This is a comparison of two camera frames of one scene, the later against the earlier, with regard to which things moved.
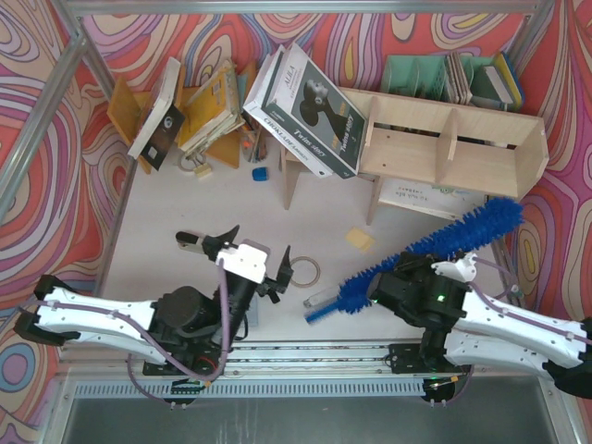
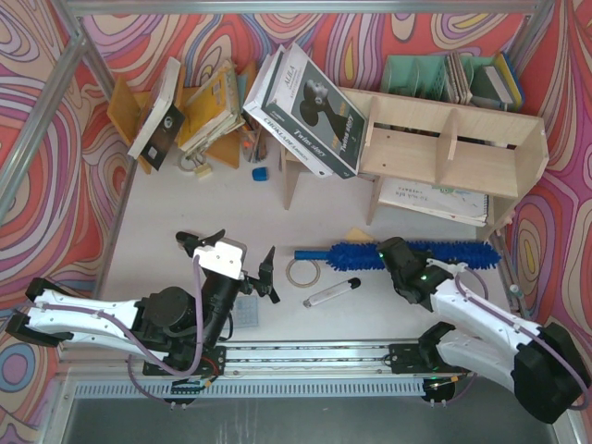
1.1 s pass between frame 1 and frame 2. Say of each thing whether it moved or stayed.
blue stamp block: stayed
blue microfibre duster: moved
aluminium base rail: stayed
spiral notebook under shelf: stayed
